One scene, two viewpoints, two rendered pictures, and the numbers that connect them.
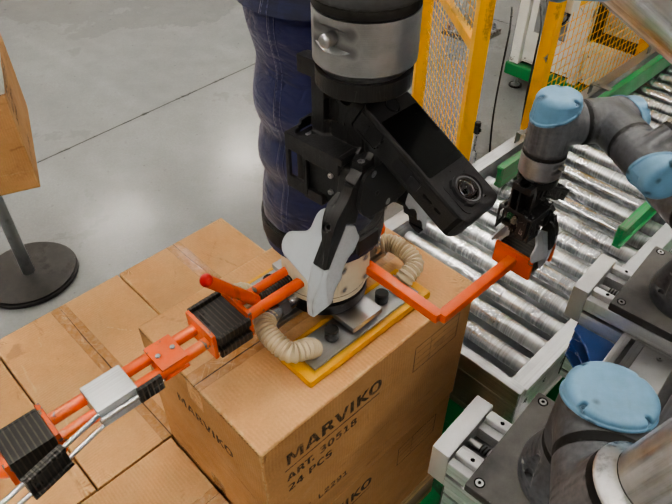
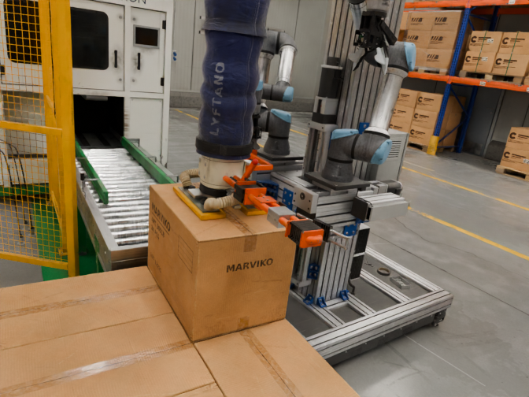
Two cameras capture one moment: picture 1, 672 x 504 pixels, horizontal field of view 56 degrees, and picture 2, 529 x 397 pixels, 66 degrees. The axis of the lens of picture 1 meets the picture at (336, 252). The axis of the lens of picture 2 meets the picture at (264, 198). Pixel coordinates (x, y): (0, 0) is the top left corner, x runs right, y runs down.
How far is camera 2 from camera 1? 1.66 m
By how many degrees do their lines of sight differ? 69
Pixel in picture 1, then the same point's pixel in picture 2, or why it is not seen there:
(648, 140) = (282, 85)
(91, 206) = not seen: outside the picture
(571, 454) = (360, 140)
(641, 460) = (380, 118)
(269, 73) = (242, 64)
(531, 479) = (340, 176)
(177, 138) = not seen: outside the picture
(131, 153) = not seen: outside the picture
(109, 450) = (187, 372)
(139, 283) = (24, 339)
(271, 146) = (239, 100)
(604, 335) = (265, 179)
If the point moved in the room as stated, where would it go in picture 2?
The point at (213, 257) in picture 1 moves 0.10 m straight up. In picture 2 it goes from (41, 299) to (38, 277)
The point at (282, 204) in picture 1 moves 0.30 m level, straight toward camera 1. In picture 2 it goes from (242, 128) to (322, 139)
